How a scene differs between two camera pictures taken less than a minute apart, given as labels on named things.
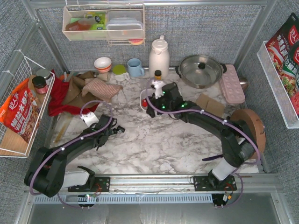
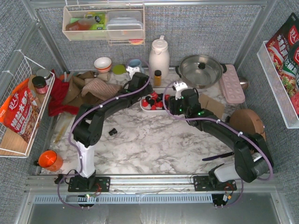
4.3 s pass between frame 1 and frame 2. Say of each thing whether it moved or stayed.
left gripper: moved
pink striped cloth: stayed
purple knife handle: stayed
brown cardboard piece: stayed
